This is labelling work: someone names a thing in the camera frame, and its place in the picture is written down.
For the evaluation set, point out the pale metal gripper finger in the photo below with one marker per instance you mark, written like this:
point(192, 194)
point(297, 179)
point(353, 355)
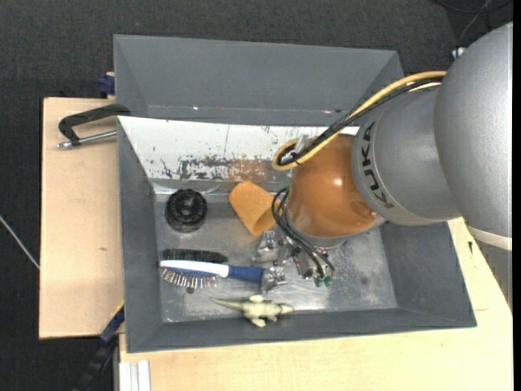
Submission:
point(267, 243)
point(275, 276)

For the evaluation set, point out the pale green toy crocodile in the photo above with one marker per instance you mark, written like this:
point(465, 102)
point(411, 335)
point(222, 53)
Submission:
point(260, 309)

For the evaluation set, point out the pale brown flat board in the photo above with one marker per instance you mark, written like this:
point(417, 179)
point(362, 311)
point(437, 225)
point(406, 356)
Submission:
point(77, 218)

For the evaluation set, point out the grey metal bin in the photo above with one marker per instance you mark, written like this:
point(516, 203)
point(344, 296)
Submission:
point(358, 283)

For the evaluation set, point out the orange plastic cup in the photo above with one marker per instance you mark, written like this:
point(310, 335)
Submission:
point(249, 206)

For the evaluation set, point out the black round ribbed knob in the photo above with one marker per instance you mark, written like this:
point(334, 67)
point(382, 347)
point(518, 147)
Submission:
point(185, 210)

